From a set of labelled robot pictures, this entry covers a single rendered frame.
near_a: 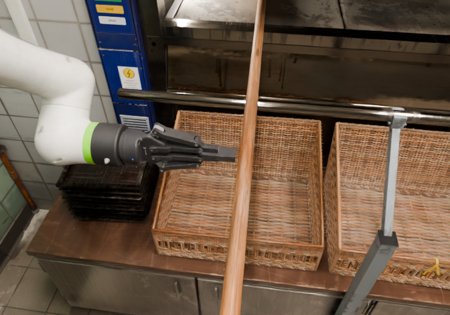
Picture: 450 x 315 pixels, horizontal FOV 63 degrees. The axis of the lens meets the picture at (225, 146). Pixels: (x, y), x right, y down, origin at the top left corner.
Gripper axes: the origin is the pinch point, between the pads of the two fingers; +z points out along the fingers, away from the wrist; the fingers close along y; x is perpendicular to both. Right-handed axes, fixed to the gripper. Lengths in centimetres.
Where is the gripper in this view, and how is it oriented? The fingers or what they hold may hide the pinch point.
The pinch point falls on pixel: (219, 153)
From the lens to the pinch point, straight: 77.0
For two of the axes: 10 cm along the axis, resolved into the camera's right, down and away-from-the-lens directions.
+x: -1.2, 6.9, -7.1
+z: 9.9, 0.8, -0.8
